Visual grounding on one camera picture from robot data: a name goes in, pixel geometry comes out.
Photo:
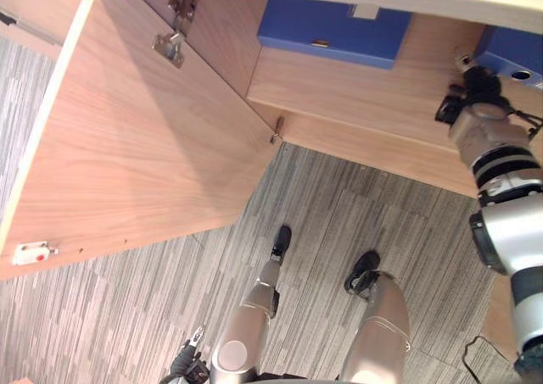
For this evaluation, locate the wooden office cabinet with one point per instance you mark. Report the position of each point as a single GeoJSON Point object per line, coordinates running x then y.
{"type": "Point", "coordinates": [360, 100]}

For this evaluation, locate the silver right robot leg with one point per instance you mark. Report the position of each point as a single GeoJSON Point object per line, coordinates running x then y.
{"type": "Point", "coordinates": [382, 333]}

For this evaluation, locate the white magnetic door catch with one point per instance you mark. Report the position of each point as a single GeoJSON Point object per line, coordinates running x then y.
{"type": "Point", "coordinates": [31, 252]}

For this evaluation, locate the blue folder with white label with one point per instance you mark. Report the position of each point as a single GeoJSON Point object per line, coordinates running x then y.
{"type": "Point", "coordinates": [331, 28]}

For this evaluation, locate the neighbouring wooden cabinet door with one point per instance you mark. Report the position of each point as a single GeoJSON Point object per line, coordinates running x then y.
{"type": "Point", "coordinates": [34, 2]}

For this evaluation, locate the large metal door hinge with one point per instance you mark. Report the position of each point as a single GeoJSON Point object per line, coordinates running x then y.
{"type": "Point", "coordinates": [175, 32]}

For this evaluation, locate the small metal door hinge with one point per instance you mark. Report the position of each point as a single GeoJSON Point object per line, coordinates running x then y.
{"type": "Point", "coordinates": [278, 129]}

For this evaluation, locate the dark right robot foot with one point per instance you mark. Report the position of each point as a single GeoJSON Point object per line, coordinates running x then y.
{"type": "Point", "coordinates": [360, 269]}

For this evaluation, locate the blue folder with finger hole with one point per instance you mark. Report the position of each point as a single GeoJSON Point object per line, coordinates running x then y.
{"type": "Point", "coordinates": [509, 53]}

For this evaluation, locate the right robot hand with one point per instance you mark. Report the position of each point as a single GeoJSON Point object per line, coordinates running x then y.
{"type": "Point", "coordinates": [483, 85]}

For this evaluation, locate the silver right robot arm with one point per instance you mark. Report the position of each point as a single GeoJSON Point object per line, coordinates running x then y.
{"type": "Point", "coordinates": [492, 146]}

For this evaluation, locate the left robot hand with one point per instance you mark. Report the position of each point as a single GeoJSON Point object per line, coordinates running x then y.
{"type": "Point", "coordinates": [186, 358]}

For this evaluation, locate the dark left robot foot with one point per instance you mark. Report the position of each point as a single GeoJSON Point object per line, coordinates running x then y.
{"type": "Point", "coordinates": [282, 240]}

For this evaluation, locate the low wooden furniture panel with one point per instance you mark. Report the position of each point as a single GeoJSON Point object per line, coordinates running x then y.
{"type": "Point", "coordinates": [500, 316]}

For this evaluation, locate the dark robot foot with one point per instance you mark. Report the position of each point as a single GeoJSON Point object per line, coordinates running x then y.
{"type": "Point", "coordinates": [360, 269]}
{"type": "Point", "coordinates": [282, 240]}

